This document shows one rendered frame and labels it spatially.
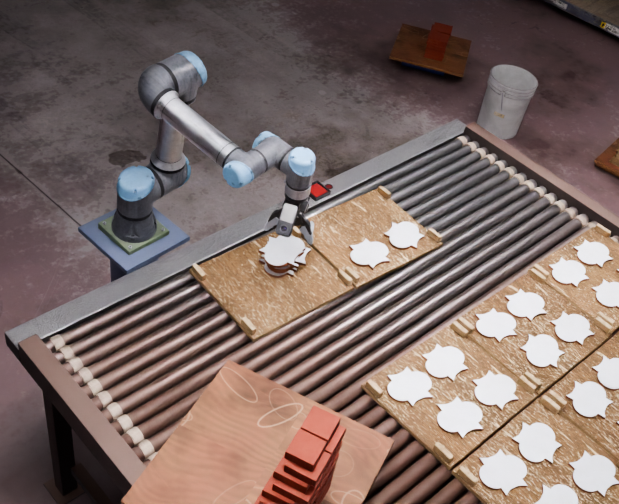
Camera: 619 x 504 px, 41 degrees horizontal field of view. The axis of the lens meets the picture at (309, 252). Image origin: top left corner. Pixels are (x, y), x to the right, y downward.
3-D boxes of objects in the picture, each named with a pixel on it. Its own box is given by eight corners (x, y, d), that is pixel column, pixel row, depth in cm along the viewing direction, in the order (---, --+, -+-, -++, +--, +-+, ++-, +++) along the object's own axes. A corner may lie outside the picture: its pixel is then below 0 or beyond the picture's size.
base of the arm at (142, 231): (102, 224, 282) (102, 203, 275) (136, 205, 291) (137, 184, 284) (131, 249, 276) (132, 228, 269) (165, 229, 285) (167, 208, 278)
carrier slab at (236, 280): (188, 272, 267) (189, 268, 266) (287, 228, 289) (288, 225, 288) (253, 342, 250) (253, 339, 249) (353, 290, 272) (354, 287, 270)
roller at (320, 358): (138, 469, 219) (138, 459, 215) (556, 205, 328) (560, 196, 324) (148, 482, 216) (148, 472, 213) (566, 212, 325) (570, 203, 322)
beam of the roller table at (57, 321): (6, 345, 245) (3, 331, 240) (453, 129, 361) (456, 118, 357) (20, 363, 241) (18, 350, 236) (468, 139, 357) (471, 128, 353)
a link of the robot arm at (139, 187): (108, 204, 275) (108, 174, 265) (139, 187, 283) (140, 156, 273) (133, 224, 271) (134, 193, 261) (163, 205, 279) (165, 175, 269)
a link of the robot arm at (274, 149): (245, 140, 233) (274, 161, 229) (271, 124, 240) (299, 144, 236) (241, 161, 238) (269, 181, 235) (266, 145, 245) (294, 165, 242)
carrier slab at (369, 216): (291, 227, 290) (292, 224, 289) (377, 191, 311) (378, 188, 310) (356, 290, 272) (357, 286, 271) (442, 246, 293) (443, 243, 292)
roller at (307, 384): (149, 482, 216) (149, 472, 213) (566, 212, 325) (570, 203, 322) (159, 496, 214) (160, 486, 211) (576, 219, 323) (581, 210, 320)
